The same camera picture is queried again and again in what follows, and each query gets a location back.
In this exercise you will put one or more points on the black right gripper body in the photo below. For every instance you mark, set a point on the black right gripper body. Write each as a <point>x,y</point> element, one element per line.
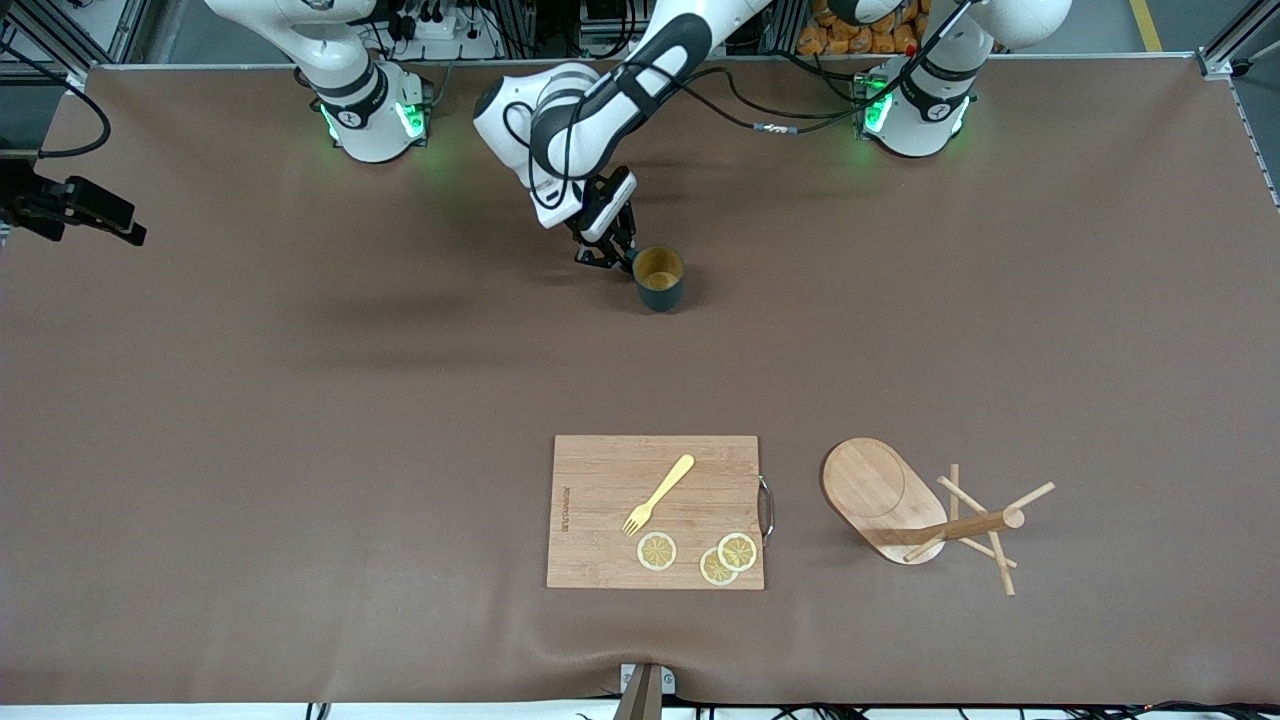
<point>52,206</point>

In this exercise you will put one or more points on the dark green cup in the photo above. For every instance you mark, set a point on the dark green cup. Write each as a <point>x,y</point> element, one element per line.
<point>660,285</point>

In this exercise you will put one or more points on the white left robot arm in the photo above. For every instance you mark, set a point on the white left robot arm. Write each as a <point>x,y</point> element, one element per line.
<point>600,110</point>

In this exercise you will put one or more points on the wooden mug tree rack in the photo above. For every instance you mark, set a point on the wooden mug tree rack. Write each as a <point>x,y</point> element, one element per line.
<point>875,495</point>

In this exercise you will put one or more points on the white corner clamp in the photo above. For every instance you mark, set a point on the white corner clamp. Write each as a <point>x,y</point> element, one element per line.
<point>75,85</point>

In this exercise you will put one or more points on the yellow plastic fork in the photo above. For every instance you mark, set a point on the yellow plastic fork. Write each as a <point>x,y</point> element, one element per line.
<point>660,493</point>

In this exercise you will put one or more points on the wooden cutting board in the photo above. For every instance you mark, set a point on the wooden cutting board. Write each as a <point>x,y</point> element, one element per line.
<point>600,510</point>

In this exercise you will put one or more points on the white power strip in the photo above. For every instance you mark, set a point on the white power strip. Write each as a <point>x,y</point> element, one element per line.
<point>440,30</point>

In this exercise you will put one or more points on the brown table mat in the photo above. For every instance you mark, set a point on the brown table mat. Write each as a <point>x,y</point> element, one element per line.
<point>300,450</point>

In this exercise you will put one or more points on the orange snack pack pile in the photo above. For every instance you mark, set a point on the orange snack pack pile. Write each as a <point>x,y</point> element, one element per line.
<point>830,40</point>

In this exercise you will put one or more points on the lemon slice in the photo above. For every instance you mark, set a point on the lemon slice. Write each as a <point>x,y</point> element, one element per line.
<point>657,551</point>
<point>738,551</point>
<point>716,570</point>

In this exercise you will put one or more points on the aluminium frame profile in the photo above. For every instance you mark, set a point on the aluminium frame profile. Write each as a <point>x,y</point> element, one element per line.
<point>128,30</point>
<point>1225,50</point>

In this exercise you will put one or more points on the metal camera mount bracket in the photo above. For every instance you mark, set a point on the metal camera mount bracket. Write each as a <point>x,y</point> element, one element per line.
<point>645,700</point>

